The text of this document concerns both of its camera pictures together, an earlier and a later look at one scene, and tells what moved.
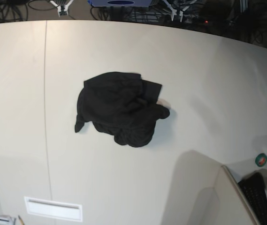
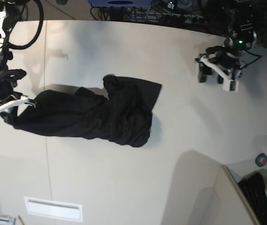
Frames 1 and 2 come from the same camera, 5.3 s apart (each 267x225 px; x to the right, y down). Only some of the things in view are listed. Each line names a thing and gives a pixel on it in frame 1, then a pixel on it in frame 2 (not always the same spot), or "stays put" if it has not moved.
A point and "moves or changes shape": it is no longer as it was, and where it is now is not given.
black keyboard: x=254 y=187 stays put
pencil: x=21 y=221 stays put
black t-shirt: x=122 y=105 moves or changes shape
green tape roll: x=261 y=159 stays put
